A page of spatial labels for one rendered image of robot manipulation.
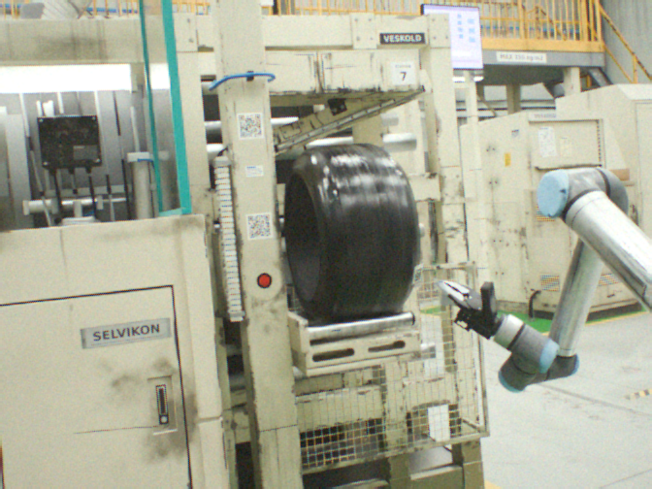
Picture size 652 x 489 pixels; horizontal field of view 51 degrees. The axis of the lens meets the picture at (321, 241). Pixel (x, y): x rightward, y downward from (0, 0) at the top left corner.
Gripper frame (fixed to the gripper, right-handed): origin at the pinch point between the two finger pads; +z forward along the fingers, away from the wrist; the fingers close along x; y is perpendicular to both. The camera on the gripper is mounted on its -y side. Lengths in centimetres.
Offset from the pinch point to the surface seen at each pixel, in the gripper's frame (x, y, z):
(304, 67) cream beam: 34, -20, 78
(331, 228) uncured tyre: -15.5, -6.7, 32.0
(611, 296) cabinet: 433, 227, -105
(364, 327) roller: -12.9, 19.5, 11.9
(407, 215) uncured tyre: 0.1, -13.2, 17.4
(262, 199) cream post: -14, -1, 55
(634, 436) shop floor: 131, 113, -107
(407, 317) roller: -2.1, 16.3, 3.3
